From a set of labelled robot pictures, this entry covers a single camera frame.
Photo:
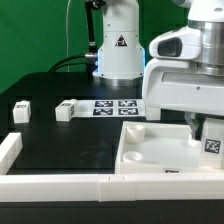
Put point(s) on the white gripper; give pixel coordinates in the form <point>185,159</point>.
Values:
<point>172,79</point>

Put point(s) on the white square tabletop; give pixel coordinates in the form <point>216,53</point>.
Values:
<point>159,148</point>

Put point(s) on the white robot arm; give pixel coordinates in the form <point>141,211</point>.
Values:
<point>121,58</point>

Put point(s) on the white U-shaped fence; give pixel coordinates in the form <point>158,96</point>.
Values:
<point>99,187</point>

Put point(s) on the white marker base plate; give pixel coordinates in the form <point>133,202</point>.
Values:
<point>110,108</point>

